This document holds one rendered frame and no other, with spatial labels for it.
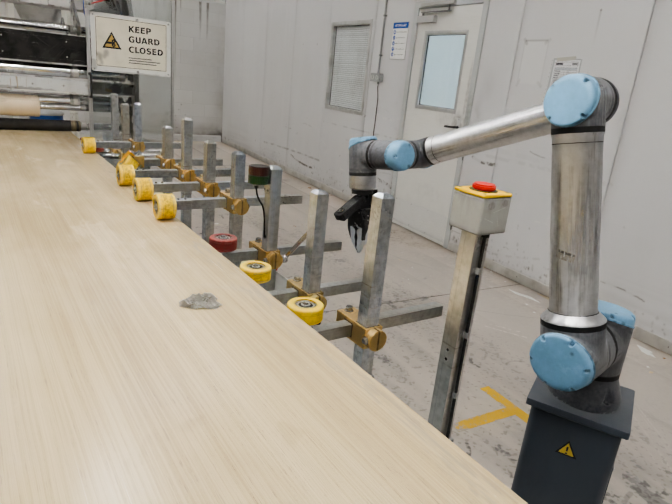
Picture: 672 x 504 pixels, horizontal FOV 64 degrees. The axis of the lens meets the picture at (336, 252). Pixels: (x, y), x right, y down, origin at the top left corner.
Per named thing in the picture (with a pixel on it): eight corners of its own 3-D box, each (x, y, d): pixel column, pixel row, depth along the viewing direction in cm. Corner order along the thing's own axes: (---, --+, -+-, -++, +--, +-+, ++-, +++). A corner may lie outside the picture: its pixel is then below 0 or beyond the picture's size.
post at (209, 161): (209, 264, 209) (213, 139, 195) (213, 267, 207) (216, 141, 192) (201, 265, 207) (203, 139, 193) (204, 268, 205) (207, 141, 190)
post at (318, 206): (307, 355, 151) (322, 188, 137) (313, 360, 149) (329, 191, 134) (296, 357, 150) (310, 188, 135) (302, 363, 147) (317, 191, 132)
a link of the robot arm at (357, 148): (365, 136, 165) (342, 136, 172) (364, 177, 168) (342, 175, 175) (385, 136, 172) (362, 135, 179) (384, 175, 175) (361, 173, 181)
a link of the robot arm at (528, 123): (630, 73, 132) (414, 140, 181) (612, 69, 124) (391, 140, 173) (637, 120, 133) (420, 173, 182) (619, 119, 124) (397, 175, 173)
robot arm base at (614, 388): (553, 368, 164) (560, 339, 160) (621, 391, 155) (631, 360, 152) (541, 396, 148) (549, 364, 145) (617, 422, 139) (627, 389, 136)
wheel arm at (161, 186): (267, 187, 217) (267, 178, 216) (271, 189, 215) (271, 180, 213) (140, 191, 190) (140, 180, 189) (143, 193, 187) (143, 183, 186)
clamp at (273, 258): (262, 254, 171) (263, 239, 169) (282, 268, 161) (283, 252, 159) (246, 256, 168) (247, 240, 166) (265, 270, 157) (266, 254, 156)
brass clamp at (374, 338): (353, 324, 133) (355, 306, 132) (387, 349, 123) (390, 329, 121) (332, 328, 130) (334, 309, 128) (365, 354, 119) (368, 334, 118)
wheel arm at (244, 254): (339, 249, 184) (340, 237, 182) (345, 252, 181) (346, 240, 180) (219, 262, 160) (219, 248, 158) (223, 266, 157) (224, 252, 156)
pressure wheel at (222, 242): (229, 266, 165) (230, 230, 161) (240, 275, 158) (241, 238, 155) (204, 269, 160) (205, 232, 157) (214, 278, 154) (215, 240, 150)
